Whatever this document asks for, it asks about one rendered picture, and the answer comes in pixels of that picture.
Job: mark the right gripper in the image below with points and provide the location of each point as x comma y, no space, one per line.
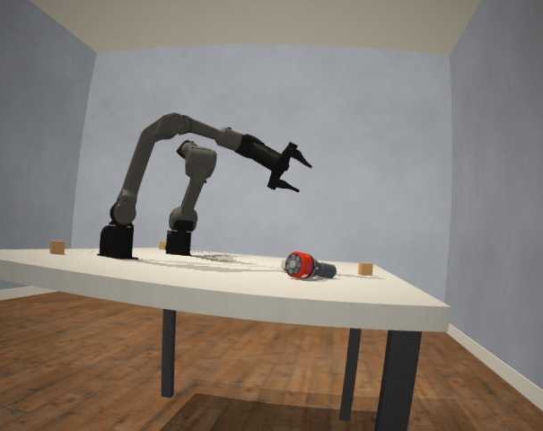
279,163

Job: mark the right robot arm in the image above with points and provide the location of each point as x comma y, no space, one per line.
117,241

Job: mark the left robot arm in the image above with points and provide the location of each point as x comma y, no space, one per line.
199,163

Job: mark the grey hose nozzle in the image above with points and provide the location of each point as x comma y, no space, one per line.
302,265

